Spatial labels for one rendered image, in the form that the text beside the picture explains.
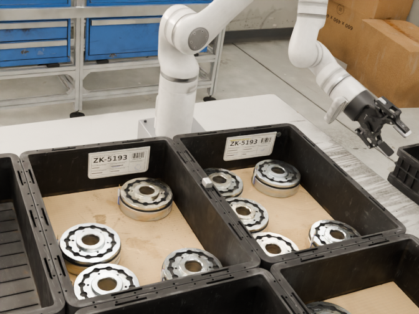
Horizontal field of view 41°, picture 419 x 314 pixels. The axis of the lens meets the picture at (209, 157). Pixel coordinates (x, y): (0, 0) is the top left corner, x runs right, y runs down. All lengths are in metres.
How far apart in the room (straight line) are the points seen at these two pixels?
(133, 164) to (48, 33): 1.83
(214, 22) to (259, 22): 3.27
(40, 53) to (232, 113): 1.39
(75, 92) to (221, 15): 1.85
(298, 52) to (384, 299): 0.63
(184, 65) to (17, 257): 0.59
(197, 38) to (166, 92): 0.16
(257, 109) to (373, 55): 2.31
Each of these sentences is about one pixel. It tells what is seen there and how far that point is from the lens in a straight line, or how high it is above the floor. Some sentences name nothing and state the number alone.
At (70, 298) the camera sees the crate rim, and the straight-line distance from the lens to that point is 0.80.
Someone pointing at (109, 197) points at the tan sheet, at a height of 0.83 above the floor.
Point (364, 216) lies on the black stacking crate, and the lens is 1.12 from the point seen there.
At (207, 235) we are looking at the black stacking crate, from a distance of 1.02.
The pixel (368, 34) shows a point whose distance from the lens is 4.15.
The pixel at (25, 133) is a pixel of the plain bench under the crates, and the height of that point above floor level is 0.70.
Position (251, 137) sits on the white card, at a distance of 1.24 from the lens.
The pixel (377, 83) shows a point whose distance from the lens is 4.04.
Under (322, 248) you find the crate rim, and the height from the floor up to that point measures 0.93.
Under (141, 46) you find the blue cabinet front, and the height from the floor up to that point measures 0.38.
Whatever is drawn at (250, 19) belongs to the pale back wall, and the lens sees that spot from 4.49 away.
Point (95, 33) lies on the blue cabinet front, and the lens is 2.98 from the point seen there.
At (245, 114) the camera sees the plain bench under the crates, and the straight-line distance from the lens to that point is 1.80.
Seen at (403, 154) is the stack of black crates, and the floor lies 0.59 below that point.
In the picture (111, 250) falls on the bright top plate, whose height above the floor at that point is 0.86.
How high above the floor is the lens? 1.51
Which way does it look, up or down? 31 degrees down
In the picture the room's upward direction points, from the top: 9 degrees clockwise
